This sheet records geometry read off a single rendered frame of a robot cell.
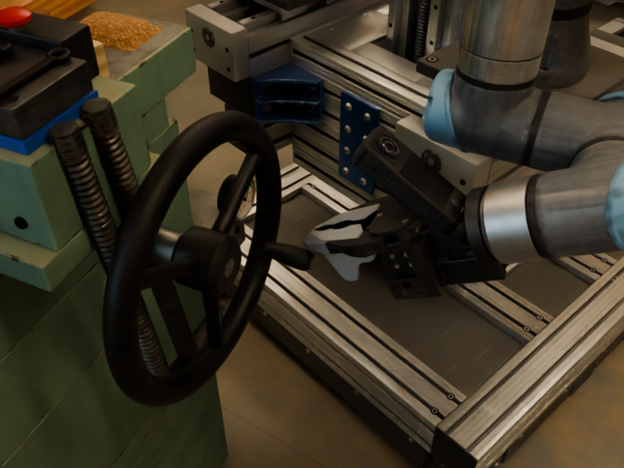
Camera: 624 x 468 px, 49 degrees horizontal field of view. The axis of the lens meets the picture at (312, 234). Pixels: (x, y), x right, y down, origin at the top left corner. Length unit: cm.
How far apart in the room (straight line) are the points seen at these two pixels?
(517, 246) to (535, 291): 93
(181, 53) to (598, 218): 53
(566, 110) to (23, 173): 47
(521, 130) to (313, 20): 69
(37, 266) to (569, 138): 48
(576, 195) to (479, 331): 87
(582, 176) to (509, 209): 6
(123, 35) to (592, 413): 123
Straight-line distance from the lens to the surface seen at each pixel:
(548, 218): 59
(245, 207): 99
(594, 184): 58
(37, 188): 58
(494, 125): 67
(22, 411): 83
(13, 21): 64
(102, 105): 60
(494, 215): 60
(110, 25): 87
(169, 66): 86
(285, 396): 155
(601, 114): 67
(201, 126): 59
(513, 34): 63
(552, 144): 67
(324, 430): 150
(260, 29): 121
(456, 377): 134
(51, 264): 61
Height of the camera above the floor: 126
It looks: 41 degrees down
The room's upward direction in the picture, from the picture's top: straight up
